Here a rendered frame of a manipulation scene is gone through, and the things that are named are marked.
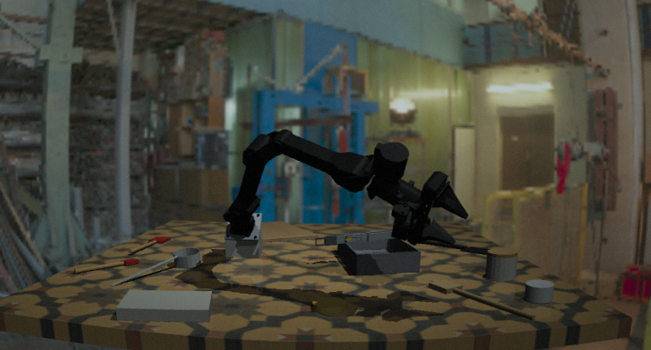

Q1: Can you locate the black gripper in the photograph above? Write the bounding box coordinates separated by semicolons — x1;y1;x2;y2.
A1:
390;172;468;246

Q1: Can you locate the brown wooden board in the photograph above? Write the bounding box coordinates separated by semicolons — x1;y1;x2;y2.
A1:
262;221;318;243

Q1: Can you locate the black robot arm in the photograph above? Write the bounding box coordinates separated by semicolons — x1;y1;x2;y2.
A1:
223;129;420;241

